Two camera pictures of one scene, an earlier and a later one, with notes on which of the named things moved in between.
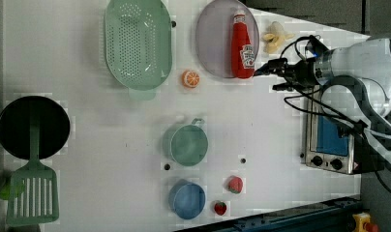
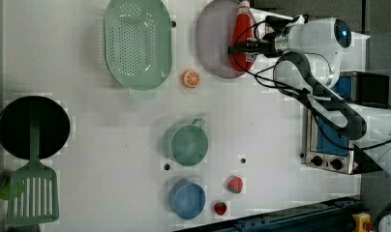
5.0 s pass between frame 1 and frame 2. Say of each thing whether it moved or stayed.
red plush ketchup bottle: moved
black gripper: moved
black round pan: stayed
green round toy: stayed
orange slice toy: stayed
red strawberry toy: stayed
